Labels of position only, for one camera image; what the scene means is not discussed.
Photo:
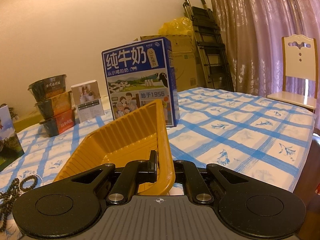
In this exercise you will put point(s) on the yellow plastic tray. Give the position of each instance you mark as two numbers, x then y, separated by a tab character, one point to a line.
125	135

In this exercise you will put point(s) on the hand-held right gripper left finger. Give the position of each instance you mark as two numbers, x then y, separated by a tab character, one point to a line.
153	167

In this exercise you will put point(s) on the light blue milk carton box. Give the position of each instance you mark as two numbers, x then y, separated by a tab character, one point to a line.
10	140

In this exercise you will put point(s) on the black bowl orange label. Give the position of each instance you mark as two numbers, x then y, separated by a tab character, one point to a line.
53	106

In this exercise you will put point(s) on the large cardboard box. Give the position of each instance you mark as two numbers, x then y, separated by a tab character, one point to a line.
185	65

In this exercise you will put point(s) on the yellow plastic bag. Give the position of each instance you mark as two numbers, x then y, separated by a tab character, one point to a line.
175	26

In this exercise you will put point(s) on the black folding ladder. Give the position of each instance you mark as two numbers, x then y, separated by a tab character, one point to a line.
207	42

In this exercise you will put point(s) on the pink patterned curtain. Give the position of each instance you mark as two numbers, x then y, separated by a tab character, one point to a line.
262	30

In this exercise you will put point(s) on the white wooden chair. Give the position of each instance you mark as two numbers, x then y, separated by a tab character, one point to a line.
297	62

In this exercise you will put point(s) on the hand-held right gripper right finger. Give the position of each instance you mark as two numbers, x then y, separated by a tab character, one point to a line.
183	166

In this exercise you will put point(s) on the dark blue milk carton box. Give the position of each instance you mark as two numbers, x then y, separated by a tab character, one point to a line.
140	80

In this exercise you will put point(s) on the black bowl red label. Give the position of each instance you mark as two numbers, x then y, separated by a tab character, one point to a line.
57	123

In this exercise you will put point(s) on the small white printed box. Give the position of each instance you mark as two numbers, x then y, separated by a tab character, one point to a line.
87	102

